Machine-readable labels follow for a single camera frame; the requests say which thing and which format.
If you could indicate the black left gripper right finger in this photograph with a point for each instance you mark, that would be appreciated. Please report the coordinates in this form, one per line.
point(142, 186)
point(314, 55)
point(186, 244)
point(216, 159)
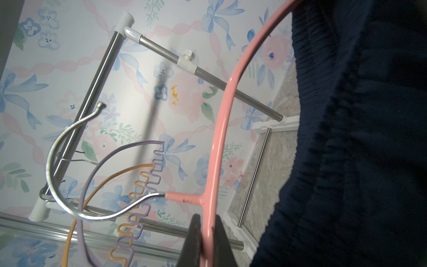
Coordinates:
point(223, 255)

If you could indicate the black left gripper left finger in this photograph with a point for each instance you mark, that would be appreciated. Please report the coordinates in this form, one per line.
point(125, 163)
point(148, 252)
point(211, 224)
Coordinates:
point(191, 250)

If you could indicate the pink clothes hanger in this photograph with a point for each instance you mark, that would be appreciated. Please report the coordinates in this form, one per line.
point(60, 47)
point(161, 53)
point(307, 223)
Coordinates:
point(207, 200)

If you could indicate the orange clothes hanger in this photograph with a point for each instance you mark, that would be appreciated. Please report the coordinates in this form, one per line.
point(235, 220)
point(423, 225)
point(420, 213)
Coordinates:
point(64, 262)

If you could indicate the navy blue shorts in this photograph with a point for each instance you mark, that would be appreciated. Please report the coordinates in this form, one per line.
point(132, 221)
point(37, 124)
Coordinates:
point(357, 192)

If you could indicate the white metal clothes rack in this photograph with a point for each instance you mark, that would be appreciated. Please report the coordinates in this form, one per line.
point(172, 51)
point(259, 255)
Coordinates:
point(89, 104)

